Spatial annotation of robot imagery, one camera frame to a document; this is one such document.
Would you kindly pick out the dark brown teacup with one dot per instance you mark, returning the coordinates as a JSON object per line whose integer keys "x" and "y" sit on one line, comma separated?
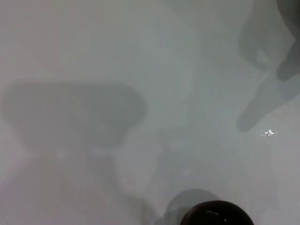
{"x": 218, "y": 214}

